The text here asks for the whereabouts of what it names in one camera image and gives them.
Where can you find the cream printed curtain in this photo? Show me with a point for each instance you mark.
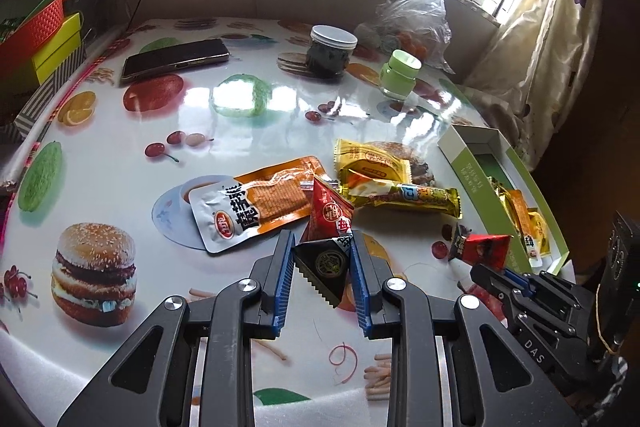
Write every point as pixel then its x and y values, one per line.
pixel 540 47

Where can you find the red black snack packet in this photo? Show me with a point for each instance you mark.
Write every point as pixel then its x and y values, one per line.
pixel 325 214

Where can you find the green jar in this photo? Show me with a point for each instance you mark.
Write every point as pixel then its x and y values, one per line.
pixel 400 74

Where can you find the silver orange snack pouch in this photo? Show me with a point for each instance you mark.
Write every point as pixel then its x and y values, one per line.
pixel 260 202

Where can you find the green cardboard box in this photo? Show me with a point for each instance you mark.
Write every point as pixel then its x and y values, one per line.
pixel 465 157

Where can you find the yellow round pastry packet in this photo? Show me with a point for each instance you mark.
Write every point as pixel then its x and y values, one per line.
pixel 372 162

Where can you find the long gold snack bar packet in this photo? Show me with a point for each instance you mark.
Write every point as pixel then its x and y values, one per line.
pixel 405 197

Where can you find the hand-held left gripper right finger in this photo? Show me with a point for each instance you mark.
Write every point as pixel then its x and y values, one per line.
pixel 361 287

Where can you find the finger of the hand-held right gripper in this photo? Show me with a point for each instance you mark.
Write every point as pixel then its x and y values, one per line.
pixel 495 287
pixel 517 279

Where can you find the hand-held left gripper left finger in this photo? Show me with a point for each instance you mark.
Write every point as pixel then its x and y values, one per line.
pixel 285 287

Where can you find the printed food tablecloth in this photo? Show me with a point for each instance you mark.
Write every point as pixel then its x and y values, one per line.
pixel 250 132

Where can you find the clear plastic bag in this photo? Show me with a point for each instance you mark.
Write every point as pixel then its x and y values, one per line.
pixel 415 17

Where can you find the dark jar with pale lid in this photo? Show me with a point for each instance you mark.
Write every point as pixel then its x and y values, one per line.
pixel 330 57

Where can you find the striped grey box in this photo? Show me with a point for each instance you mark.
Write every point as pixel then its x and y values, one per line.
pixel 50 92

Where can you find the red textured box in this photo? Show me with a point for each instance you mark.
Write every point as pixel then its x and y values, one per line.
pixel 30 32

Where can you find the dark smartphone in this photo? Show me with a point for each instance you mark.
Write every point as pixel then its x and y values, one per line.
pixel 175 59

